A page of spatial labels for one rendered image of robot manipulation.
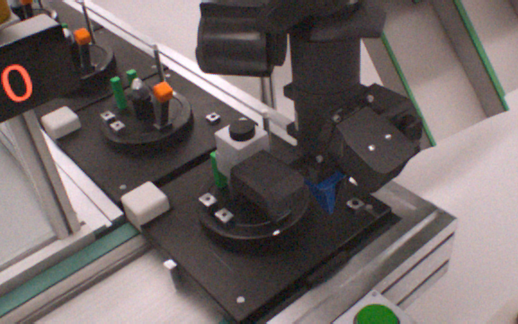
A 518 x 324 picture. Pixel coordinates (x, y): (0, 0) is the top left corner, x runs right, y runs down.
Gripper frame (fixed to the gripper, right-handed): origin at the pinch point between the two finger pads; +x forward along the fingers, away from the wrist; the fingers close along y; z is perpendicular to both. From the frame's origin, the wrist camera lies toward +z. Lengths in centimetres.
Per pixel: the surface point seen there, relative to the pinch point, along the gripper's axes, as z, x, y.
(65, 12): -89, 12, 10
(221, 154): -15.1, 3.1, -2.3
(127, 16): -99, 23, 28
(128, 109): -42.1, 9.9, -1.1
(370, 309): 6.8, 12.0, -1.1
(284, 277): -2.5, 12.1, -4.6
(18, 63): -22.5, -13.0, -18.1
